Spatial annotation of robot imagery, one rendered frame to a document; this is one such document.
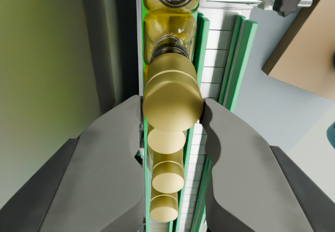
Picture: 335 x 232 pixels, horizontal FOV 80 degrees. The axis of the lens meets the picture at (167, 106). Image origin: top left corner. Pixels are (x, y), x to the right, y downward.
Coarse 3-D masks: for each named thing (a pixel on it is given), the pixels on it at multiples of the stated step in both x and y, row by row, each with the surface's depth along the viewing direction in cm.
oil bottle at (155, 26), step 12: (144, 24) 20; (156, 24) 19; (168, 24) 19; (180, 24) 19; (192, 24) 20; (144, 36) 21; (156, 36) 20; (180, 36) 20; (192, 36) 20; (144, 48) 21; (192, 48) 21; (144, 60) 22
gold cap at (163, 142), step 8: (152, 128) 17; (152, 136) 17; (160, 136) 17; (168, 136) 17; (176, 136) 17; (184, 136) 17; (152, 144) 18; (160, 144) 18; (168, 144) 18; (176, 144) 18; (160, 152) 18; (168, 152) 18
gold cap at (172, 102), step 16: (160, 64) 12; (176, 64) 12; (192, 64) 14; (160, 80) 10; (176, 80) 10; (192, 80) 11; (144, 96) 11; (160, 96) 10; (176, 96) 10; (192, 96) 10; (144, 112) 11; (160, 112) 11; (176, 112) 11; (192, 112) 11; (160, 128) 12; (176, 128) 12
